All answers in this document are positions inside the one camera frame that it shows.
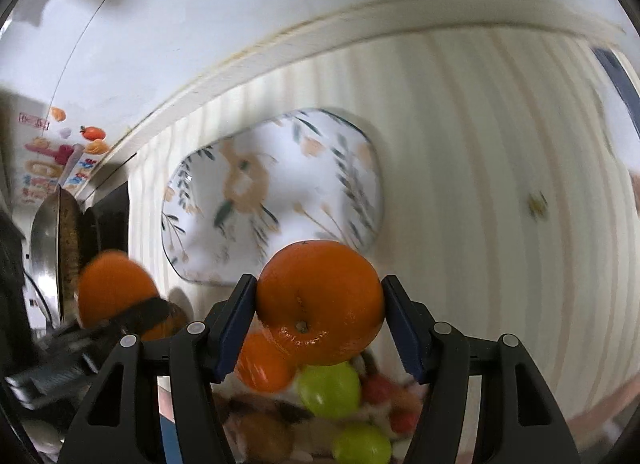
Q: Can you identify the large orange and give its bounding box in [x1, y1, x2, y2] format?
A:
[77, 250, 160, 328]
[256, 239, 384, 366]

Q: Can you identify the small tangerine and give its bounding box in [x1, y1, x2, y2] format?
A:
[234, 329, 296, 394]

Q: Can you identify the green apple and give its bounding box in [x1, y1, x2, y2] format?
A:
[296, 362, 361, 421]
[332, 423, 392, 464]

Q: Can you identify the steel wok lid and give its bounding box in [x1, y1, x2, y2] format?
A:
[29, 187, 80, 327]

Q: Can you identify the floral oval plate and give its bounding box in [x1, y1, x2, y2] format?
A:
[160, 108, 384, 285]

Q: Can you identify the dark blue smartphone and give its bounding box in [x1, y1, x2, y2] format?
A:
[592, 48, 639, 133]

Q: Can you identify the colourful wall sticker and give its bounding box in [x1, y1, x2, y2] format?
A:
[15, 106, 111, 206]

